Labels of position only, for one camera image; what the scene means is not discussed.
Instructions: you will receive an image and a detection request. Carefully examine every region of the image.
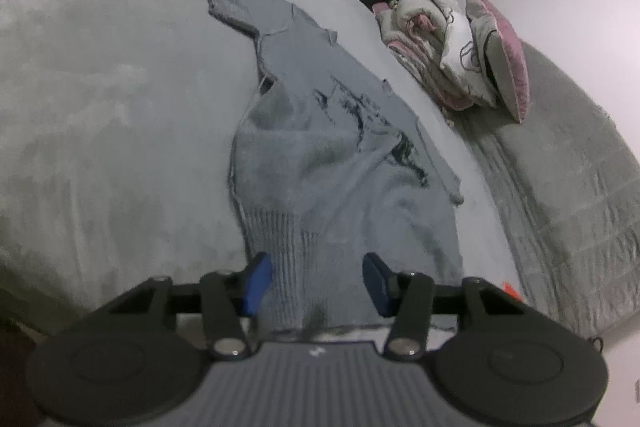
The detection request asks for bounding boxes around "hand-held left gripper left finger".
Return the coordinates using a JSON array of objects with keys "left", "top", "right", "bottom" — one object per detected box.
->
[{"left": 101, "top": 251, "right": 274, "bottom": 361}]

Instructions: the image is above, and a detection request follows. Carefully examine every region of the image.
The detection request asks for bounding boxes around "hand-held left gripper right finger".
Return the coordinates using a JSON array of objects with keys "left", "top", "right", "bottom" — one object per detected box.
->
[{"left": 362, "top": 252, "right": 527, "bottom": 361}]

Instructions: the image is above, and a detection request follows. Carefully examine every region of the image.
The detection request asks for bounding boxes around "grey knit sweater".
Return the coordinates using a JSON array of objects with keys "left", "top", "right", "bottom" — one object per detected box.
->
[{"left": 198, "top": 0, "right": 467, "bottom": 343}]

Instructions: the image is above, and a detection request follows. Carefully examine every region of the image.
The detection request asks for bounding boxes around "grey quilted blanket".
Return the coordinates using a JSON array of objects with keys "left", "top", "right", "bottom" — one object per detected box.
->
[{"left": 445, "top": 42, "right": 640, "bottom": 344}]

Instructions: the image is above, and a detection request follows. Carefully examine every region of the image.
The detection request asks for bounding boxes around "folded pink white quilt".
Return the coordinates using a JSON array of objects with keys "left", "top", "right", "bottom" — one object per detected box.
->
[{"left": 372, "top": 0, "right": 478, "bottom": 112}]

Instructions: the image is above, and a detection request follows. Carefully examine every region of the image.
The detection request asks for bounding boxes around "white printed pillow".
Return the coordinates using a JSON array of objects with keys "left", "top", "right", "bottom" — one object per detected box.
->
[{"left": 425, "top": 0, "right": 499, "bottom": 108}]

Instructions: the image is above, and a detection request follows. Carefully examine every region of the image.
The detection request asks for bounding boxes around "pink grey pillow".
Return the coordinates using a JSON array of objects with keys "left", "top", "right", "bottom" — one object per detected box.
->
[{"left": 465, "top": 0, "right": 531, "bottom": 124}]

